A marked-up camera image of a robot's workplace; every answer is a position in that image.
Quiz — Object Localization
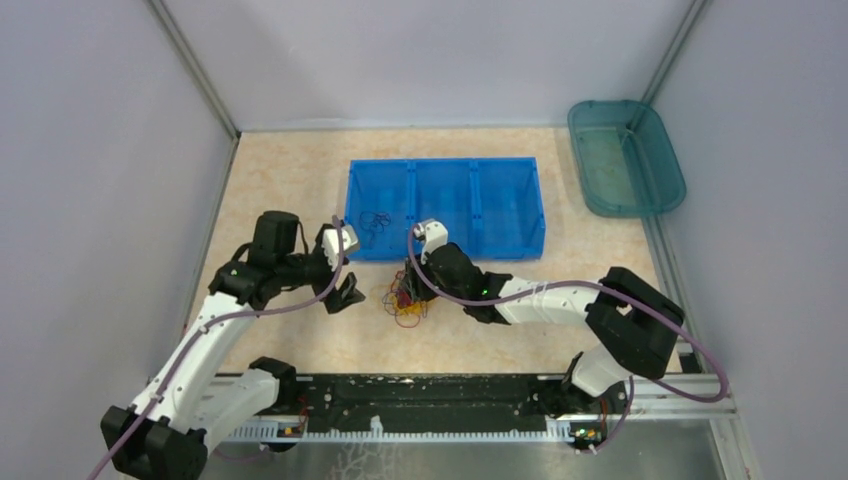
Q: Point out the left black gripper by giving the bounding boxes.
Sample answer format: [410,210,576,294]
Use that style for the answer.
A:
[278,224,365,313]

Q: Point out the red wire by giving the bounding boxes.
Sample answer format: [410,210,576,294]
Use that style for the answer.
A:
[388,268,425,331]

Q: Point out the purple thin wires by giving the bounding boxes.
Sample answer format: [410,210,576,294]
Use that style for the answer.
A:
[358,210,393,234]

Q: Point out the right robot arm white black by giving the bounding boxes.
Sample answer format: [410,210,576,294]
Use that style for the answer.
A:
[405,242,686,415]

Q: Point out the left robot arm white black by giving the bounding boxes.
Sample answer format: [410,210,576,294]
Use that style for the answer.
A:
[89,211,364,479]

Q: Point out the blue three-compartment plastic bin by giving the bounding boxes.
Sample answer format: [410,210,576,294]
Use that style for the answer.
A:
[344,157,546,262]

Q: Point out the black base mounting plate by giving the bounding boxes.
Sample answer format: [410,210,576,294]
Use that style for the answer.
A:
[262,374,627,434]

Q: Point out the teal translucent plastic tub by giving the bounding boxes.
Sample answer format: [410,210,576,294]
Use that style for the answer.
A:
[567,100,687,218]

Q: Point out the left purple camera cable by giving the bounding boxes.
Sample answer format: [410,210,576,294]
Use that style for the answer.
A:
[86,215,349,480]

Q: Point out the purple camera cable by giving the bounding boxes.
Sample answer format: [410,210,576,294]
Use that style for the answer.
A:
[406,223,731,454]
[86,215,349,480]

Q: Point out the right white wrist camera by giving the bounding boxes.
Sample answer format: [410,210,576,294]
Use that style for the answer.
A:
[412,218,449,264]

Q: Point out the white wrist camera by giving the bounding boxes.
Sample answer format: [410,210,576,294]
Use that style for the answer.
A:
[412,218,449,264]
[321,225,361,269]

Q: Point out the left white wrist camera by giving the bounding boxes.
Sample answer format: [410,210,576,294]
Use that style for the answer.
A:
[321,225,361,269]

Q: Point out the white cable duct strip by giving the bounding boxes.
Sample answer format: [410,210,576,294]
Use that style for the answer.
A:
[223,416,575,444]

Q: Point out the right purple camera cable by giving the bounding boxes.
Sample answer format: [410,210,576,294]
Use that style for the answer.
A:
[406,223,731,454]

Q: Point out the aluminium frame rail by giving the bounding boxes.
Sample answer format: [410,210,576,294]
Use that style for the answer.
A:
[137,374,738,420]

